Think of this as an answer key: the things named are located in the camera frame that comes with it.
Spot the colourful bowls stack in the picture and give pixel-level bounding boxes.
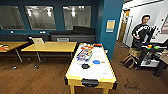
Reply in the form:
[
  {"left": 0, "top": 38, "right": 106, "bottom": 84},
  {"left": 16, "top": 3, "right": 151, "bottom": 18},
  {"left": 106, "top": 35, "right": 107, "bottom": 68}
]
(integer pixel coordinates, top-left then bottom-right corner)
[{"left": 76, "top": 49, "right": 93, "bottom": 63}]

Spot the orange red game box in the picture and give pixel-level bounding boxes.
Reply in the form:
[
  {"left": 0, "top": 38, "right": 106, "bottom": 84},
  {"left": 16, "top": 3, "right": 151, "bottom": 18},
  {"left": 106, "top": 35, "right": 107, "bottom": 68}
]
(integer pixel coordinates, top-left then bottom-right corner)
[{"left": 80, "top": 45, "right": 95, "bottom": 51}]

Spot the black air hockey puck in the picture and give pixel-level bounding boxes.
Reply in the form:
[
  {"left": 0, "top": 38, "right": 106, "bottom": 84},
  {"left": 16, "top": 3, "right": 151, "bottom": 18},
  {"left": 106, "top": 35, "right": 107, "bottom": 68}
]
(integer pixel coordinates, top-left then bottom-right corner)
[{"left": 81, "top": 63, "right": 91, "bottom": 70}]

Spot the small blue object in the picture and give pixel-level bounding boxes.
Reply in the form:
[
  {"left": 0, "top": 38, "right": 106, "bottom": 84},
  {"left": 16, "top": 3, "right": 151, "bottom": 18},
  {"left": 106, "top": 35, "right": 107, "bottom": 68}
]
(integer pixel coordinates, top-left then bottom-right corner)
[{"left": 92, "top": 59, "right": 102, "bottom": 65}]

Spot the white paper label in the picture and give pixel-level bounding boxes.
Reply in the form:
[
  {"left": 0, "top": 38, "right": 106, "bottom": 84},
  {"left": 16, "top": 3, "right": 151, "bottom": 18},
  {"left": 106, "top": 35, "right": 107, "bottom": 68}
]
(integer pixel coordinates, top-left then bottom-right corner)
[{"left": 56, "top": 37, "right": 70, "bottom": 43}]

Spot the yellow air hockey table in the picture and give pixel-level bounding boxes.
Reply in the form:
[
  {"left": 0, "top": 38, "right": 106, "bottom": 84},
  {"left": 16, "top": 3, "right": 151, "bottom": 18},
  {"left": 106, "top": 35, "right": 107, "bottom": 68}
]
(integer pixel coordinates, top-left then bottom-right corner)
[{"left": 64, "top": 43, "right": 119, "bottom": 94}]

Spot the interior window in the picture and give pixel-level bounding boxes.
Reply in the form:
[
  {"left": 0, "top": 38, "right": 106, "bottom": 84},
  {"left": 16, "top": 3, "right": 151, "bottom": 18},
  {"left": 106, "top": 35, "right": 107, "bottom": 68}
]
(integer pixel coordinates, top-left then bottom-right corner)
[
  {"left": 24, "top": 5, "right": 57, "bottom": 31},
  {"left": 62, "top": 5, "right": 92, "bottom": 31},
  {"left": 0, "top": 5, "right": 26, "bottom": 31}
]

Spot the wooden table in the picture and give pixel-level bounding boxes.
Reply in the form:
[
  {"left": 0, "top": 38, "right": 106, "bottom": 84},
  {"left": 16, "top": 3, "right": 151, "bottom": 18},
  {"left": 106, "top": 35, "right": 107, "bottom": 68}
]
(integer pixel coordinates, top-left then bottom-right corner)
[
  {"left": 0, "top": 41, "right": 30, "bottom": 64},
  {"left": 20, "top": 41, "right": 78, "bottom": 70}
]

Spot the brown wooden door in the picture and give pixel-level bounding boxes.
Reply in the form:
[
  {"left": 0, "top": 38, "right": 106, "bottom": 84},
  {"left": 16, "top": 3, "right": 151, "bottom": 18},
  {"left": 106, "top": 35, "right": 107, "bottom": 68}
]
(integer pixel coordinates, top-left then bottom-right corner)
[{"left": 119, "top": 9, "right": 131, "bottom": 43}]

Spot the tan brown backpack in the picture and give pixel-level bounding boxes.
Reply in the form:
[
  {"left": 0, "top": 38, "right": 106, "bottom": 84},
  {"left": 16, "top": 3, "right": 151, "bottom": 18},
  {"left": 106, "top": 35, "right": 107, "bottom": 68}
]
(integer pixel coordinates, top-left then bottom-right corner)
[{"left": 121, "top": 55, "right": 138, "bottom": 69}]

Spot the white laptop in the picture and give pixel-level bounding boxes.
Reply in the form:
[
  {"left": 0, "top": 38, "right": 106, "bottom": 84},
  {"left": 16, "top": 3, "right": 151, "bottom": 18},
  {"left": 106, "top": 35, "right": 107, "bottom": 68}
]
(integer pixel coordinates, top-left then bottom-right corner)
[{"left": 31, "top": 37, "right": 45, "bottom": 45}]

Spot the cardboard box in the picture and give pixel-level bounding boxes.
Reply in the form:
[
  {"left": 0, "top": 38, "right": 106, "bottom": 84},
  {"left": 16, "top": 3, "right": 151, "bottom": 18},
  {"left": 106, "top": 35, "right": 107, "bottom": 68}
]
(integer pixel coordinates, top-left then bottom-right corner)
[{"left": 129, "top": 47, "right": 143, "bottom": 58}]

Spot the person in dark top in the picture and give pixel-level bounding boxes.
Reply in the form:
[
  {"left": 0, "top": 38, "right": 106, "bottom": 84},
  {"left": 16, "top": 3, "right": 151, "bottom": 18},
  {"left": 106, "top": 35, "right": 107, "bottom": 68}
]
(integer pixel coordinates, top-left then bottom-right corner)
[{"left": 131, "top": 14, "right": 156, "bottom": 51}]

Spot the long dark bench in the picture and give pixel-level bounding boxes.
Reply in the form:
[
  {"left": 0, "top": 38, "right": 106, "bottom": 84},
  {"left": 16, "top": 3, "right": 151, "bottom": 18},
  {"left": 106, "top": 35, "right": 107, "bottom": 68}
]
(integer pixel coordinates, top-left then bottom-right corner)
[{"left": 0, "top": 33, "right": 51, "bottom": 44}]

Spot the red white poster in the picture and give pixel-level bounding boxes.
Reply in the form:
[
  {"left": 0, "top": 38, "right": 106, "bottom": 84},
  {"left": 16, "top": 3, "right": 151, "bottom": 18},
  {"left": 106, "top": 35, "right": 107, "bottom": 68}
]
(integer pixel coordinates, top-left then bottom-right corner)
[{"left": 161, "top": 14, "right": 168, "bottom": 35}]

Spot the yellow wall notice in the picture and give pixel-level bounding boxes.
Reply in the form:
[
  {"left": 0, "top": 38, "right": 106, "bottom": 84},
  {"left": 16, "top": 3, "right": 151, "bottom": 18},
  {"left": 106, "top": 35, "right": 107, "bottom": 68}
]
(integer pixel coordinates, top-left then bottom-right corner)
[{"left": 106, "top": 19, "right": 116, "bottom": 33}]

